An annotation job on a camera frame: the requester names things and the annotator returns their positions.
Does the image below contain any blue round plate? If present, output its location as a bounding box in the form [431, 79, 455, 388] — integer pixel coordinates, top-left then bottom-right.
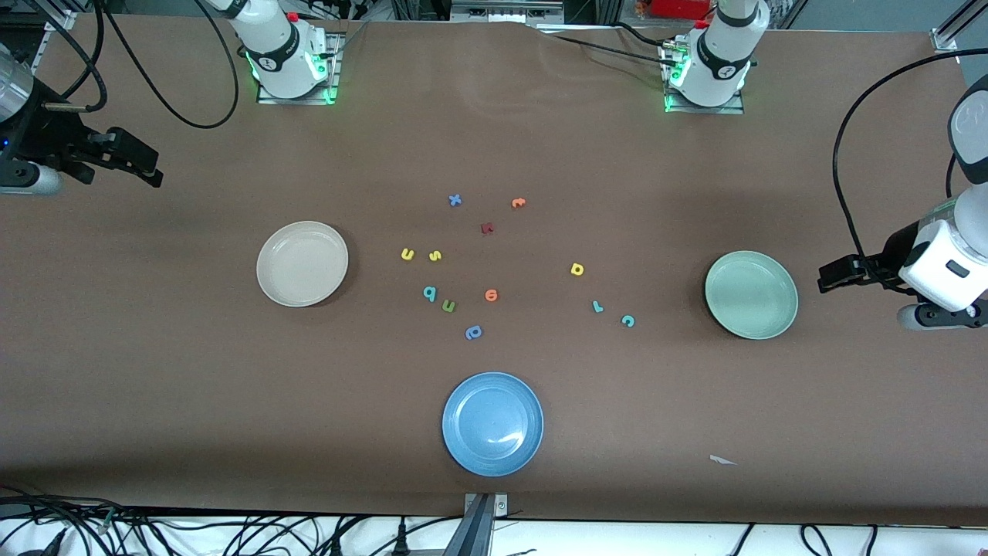
[442, 371, 545, 478]

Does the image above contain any black base cable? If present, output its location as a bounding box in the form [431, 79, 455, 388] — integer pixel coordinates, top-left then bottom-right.
[610, 21, 680, 47]
[540, 29, 674, 66]

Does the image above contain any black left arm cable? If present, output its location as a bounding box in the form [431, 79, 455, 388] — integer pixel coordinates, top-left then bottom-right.
[832, 49, 988, 296]

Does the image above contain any red box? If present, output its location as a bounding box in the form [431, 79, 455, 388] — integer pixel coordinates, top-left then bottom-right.
[651, 0, 712, 20]

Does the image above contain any beige round plate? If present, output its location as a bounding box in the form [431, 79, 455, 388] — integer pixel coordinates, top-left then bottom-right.
[255, 221, 350, 308]

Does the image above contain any aluminium frame rail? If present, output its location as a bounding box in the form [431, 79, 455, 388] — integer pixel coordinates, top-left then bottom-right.
[930, 0, 988, 53]
[0, 8, 78, 147]

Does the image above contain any thick black floor cable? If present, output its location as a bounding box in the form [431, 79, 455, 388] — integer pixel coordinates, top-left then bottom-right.
[0, 485, 117, 556]

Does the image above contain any brown table cover sheet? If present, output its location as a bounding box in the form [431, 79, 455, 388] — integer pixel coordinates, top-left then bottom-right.
[0, 12, 988, 526]

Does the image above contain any grey equipment box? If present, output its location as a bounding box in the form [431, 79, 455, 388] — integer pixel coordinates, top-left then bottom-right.
[450, 0, 564, 24]

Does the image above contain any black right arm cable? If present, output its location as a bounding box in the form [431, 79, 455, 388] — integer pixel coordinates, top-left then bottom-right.
[42, 0, 240, 130]

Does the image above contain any aluminium profile with bracket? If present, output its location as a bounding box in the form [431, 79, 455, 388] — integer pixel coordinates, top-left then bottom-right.
[442, 493, 510, 556]

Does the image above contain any pale green round plate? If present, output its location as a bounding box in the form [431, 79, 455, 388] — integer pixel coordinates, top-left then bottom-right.
[704, 250, 799, 341]

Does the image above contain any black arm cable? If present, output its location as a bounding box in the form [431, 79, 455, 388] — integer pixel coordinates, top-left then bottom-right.
[832, 49, 988, 296]
[42, 0, 240, 130]

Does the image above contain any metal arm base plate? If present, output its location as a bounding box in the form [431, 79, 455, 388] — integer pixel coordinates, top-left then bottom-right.
[662, 42, 746, 115]
[257, 32, 342, 105]

